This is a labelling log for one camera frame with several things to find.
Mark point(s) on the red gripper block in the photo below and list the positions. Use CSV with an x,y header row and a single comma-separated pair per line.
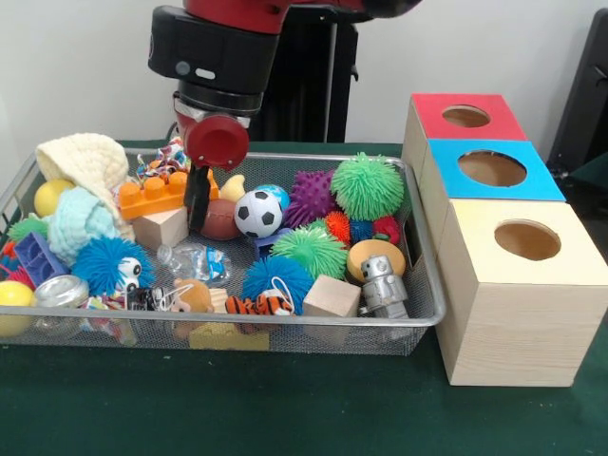
x,y
217,141

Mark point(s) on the light teal knitted cloth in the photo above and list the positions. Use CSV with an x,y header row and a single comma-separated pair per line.
x,y
81,220

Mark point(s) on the small brown basketball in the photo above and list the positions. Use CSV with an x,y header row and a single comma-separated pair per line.
x,y
220,220

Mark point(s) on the black and white soccer ball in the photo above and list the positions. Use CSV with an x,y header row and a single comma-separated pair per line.
x,y
258,214

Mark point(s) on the blue spiky ball with eyes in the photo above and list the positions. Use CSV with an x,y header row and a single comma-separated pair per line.
x,y
104,264

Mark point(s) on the purple toy block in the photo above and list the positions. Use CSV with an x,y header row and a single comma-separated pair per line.
x,y
266,244

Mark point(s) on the globe print ball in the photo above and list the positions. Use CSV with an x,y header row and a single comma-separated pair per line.
x,y
277,195

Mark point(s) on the yellow smiley face ball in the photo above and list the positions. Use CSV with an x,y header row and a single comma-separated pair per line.
x,y
52,196

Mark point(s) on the toy hamburger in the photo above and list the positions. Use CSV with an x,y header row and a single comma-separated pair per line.
x,y
375,255

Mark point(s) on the shallow clear mesh bin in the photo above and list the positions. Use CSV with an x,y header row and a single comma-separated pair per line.
x,y
423,318

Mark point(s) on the wooden box with three holes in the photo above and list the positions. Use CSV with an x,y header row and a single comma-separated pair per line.
x,y
513,323

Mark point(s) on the clear plastic packet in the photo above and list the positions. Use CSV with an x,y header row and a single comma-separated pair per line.
x,y
195,261

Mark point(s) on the small wooden block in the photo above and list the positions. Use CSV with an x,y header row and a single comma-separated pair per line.
x,y
160,230
331,296

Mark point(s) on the silver metal can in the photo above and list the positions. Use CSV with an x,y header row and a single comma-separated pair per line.
x,y
60,291

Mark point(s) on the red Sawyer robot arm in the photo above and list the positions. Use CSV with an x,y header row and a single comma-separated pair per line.
x,y
228,47

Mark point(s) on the orange toy building block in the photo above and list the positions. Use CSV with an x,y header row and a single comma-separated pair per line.
x,y
152,197

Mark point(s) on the dark green table cloth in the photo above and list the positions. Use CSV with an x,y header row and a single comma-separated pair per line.
x,y
285,408

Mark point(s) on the plain yellow ball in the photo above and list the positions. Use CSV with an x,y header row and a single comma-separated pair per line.
x,y
13,306

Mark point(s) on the silver toy robot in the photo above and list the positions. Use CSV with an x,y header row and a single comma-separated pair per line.
x,y
383,285

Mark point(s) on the green spiky ball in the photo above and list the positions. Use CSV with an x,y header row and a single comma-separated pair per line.
x,y
312,252

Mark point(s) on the black chair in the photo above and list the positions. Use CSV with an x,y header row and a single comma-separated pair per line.
x,y
584,95

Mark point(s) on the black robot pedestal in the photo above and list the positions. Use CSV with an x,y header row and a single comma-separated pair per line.
x,y
313,85

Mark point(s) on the cream knitted cloth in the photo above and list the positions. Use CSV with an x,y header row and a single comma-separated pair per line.
x,y
85,161

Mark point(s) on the purple spiky ball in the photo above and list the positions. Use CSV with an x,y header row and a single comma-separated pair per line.
x,y
313,195

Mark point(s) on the green furry ball with eyes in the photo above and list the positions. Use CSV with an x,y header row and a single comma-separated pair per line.
x,y
368,185

